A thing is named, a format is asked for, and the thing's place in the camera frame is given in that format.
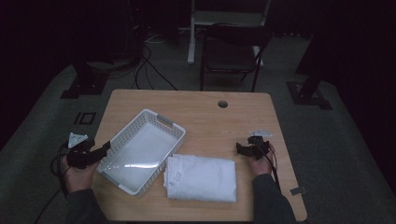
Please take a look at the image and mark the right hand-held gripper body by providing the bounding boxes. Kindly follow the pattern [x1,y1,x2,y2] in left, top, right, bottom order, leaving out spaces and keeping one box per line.
[245,129,274,161]

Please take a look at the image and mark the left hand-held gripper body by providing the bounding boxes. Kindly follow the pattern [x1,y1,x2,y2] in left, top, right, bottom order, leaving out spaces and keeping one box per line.
[66,132,98,170]

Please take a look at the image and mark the white plastic basket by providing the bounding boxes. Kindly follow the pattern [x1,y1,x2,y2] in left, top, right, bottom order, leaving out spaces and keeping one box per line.
[95,108,187,197]

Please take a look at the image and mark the white cloth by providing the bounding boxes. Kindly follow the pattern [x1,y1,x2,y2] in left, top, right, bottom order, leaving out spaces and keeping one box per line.
[163,153,238,203]

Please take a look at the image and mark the person's right hand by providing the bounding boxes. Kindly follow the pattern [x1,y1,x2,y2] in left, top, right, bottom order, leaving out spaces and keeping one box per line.
[247,143,278,178]

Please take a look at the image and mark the person's left hand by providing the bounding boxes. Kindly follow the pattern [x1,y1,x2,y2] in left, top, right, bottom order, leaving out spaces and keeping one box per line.
[60,154,101,194]

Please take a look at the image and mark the grey tape strip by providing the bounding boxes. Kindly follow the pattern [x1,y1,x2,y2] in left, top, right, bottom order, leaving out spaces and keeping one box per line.
[289,186,307,197]

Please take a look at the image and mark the black stand base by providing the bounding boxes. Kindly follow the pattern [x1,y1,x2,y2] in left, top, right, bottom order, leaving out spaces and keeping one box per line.
[286,31,333,111]
[60,60,110,100]

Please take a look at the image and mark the black folding chair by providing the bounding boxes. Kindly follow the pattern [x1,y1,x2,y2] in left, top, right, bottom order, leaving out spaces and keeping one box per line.
[199,22,275,93]

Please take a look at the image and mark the left hand-held gripper cable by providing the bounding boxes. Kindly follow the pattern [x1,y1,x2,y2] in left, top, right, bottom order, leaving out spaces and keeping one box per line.
[33,141,71,224]

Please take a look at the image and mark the hand-held gripper cable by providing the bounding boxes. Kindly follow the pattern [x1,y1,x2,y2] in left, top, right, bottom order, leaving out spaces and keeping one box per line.
[33,141,71,224]
[262,146,282,191]

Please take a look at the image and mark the right hand-held gripper cable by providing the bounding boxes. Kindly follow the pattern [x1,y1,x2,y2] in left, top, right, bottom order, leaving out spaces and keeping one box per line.
[262,146,282,191]

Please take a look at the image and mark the black floor cables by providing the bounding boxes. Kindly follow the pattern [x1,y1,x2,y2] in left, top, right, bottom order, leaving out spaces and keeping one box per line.
[132,46,179,91]

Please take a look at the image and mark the white metal frame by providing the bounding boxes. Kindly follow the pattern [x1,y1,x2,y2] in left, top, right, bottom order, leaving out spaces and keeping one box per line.
[186,0,273,67]

